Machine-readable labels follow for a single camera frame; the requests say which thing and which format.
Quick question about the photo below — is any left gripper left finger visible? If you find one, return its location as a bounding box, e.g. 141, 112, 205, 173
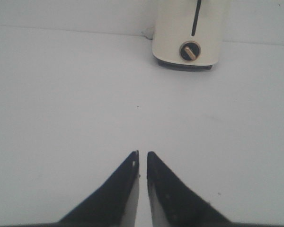
58, 150, 140, 227

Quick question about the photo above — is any cream two-slot toaster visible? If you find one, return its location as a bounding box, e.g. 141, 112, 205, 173
152, 0, 230, 70

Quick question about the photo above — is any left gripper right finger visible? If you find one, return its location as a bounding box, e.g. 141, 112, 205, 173
146, 151, 235, 227

